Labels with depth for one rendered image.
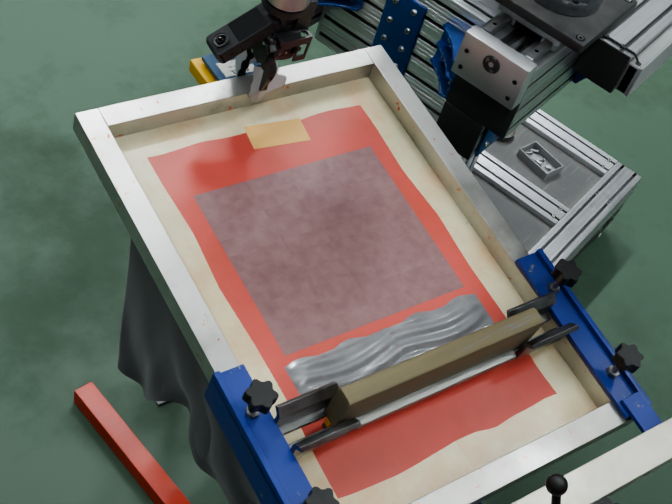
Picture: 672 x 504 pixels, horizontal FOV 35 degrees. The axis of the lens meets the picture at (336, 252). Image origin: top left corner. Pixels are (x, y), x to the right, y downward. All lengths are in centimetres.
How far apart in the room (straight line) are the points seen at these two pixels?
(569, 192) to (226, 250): 182
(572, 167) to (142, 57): 143
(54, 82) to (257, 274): 194
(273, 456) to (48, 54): 233
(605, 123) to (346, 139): 223
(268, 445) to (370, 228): 45
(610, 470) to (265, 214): 64
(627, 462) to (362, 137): 69
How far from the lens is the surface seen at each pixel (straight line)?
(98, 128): 166
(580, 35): 191
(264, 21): 166
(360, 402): 141
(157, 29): 369
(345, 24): 222
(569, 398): 168
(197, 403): 179
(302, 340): 155
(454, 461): 154
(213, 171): 169
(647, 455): 160
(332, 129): 181
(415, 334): 161
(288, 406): 141
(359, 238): 168
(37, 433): 262
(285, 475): 140
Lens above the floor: 225
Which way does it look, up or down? 47 degrees down
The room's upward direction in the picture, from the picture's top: 19 degrees clockwise
